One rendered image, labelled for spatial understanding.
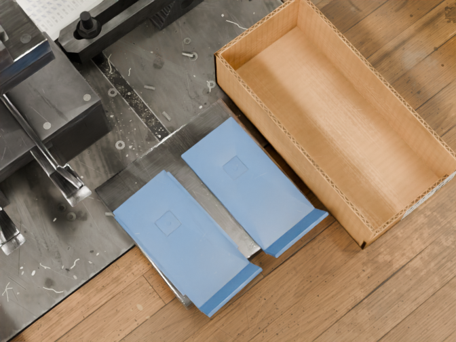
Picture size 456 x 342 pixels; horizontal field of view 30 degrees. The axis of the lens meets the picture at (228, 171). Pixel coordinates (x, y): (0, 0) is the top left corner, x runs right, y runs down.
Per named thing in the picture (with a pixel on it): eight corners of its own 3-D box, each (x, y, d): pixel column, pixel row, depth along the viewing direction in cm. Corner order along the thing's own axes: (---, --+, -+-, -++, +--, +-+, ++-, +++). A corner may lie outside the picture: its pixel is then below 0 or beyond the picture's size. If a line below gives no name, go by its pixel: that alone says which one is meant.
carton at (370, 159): (362, 252, 90) (372, 233, 83) (215, 85, 97) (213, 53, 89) (450, 180, 93) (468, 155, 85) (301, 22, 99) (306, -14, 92)
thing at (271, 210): (275, 264, 87) (276, 257, 84) (180, 157, 91) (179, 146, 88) (326, 222, 88) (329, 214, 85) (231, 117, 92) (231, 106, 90)
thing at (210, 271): (210, 322, 85) (209, 317, 82) (112, 213, 89) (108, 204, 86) (262, 276, 86) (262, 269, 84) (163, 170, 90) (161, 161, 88)
